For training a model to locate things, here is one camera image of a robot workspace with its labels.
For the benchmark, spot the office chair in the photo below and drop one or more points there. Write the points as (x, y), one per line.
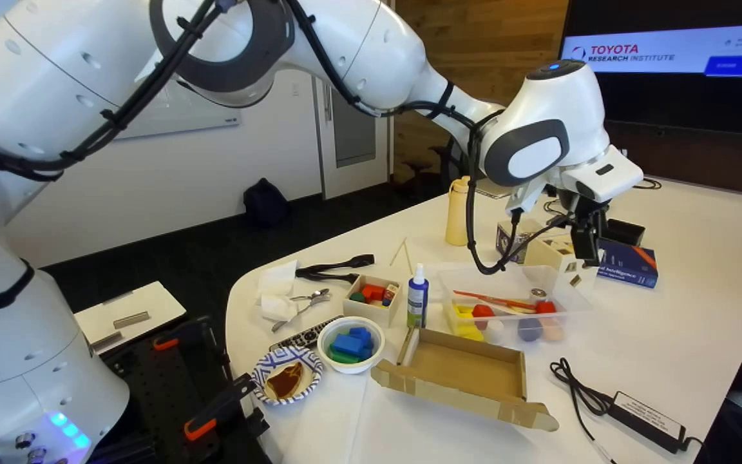
(429, 171)

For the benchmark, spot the cream box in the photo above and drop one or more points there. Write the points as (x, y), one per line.
(548, 252)

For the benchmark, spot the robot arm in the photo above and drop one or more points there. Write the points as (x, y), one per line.
(55, 96)

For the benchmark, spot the blue book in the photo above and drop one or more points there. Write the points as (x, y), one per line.
(628, 264)

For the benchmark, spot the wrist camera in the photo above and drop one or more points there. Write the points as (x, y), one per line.
(525, 193)

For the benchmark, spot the red block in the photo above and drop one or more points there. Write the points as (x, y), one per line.
(372, 292)
(483, 311)
(545, 307)

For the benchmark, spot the blue patterned paper plate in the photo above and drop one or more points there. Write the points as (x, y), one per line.
(265, 380)

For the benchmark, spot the cream plastic bottle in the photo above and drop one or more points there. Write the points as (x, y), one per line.
(456, 216)

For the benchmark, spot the flat open cardboard box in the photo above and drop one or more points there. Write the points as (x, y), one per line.
(464, 370)

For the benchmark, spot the clear plastic bin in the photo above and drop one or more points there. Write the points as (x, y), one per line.
(513, 277)

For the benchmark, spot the door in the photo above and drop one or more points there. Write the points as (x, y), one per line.
(351, 148)

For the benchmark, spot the orange stick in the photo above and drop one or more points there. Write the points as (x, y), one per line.
(493, 299)

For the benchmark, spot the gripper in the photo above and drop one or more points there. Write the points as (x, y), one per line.
(585, 209)

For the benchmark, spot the black box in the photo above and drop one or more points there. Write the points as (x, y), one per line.
(625, 232)

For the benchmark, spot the small cardboard box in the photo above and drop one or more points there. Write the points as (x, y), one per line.
(371, 309)

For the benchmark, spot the brown toy food piece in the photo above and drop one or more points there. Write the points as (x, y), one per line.
(284, 381)

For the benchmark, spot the white bowl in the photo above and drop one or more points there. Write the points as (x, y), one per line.
(350, 368)

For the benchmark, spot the black tongs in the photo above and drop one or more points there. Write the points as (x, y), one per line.
(332, 267)

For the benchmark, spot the white board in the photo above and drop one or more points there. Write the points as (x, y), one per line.
(133, 303)

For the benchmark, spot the metal spoon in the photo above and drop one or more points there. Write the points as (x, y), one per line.
(300, 312)
(312, 296)

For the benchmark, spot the yellow block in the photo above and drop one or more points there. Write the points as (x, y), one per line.
(466, 325)

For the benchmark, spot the pink ball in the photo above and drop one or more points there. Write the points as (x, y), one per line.
(552, 328)

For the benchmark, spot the whiteboard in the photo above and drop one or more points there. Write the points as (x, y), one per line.
(178, 119)

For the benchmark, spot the metal bar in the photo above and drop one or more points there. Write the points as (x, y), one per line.
(107, 341)
(131, 319)

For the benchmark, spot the purple ball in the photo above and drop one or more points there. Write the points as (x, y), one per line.
(529, 330)

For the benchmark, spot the small purple box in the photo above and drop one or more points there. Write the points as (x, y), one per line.
(511, 241)

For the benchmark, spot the remote control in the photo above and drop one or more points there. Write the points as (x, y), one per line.
(306, 334)

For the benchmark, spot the green block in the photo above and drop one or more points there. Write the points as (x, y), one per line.
(357, 297)

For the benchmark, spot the orange and black clamp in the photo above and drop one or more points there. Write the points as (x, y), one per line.
(166, 343)
(216, 409)

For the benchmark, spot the heap of blue blocks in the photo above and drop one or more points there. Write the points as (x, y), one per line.
(351, 343)

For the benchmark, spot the white paper napkin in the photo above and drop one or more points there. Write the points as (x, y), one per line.
(277, 290)

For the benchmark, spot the black backpack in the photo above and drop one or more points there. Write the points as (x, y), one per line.
(266, 203)

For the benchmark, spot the wooden chopsticks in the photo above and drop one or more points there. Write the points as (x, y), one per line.
(404, 252)

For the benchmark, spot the wall screen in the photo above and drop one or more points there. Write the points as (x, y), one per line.
(680, 90)

